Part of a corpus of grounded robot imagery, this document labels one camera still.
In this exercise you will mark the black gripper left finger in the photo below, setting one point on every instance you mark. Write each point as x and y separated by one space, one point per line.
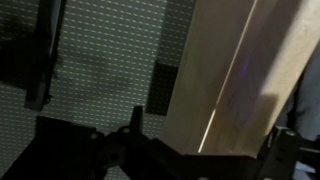
110 153

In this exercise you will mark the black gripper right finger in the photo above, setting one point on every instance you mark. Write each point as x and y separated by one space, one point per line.
286 153

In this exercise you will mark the grey fabric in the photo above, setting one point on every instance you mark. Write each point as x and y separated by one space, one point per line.
308 100

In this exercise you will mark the black stand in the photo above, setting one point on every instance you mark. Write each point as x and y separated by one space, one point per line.
40 53

